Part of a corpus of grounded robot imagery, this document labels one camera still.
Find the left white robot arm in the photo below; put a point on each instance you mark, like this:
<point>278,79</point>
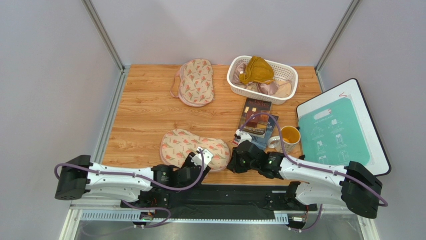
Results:
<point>80,177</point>

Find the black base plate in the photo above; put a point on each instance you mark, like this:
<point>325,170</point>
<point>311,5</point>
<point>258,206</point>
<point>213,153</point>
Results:
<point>224,202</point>

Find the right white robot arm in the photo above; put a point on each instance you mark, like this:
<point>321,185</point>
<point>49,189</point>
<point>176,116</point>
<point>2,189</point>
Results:
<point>352,186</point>

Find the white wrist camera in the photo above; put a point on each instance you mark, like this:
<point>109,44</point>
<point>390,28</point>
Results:
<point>202,157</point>
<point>240,137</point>

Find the white mug yellow inside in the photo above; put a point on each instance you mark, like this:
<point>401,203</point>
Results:
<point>287,142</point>

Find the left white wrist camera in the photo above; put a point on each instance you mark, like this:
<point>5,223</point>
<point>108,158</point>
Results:
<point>202,157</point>

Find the floral mesh laundry bag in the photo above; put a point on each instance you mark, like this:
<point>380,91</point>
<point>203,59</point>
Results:
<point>177,144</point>

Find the dark brown book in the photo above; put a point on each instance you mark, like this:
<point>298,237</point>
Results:
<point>258,125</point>

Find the teal folding board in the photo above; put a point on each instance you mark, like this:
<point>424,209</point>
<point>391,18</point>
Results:
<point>332,135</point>

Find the blue book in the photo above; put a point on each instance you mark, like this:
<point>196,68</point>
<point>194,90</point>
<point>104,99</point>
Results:
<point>261,141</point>

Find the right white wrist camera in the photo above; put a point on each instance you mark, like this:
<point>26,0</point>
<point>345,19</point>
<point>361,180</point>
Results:
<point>240,137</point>

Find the aluminium frame rail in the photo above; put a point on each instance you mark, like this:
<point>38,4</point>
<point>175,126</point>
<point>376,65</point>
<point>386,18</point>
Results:
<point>107,220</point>

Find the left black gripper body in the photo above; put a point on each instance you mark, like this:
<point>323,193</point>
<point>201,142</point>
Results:
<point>188,163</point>

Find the white tray black rim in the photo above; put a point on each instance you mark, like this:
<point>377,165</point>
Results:
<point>379,164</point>

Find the mustard yellow bra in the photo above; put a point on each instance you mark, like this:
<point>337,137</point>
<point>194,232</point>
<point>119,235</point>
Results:
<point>257,71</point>

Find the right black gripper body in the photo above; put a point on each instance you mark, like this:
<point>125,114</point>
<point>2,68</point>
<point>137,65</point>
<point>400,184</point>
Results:
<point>237,158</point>

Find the white plastic basket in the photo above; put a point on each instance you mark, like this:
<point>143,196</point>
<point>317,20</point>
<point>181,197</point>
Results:
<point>282,72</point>

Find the pink satin bra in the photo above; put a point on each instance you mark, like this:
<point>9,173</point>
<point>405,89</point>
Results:
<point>278,88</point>

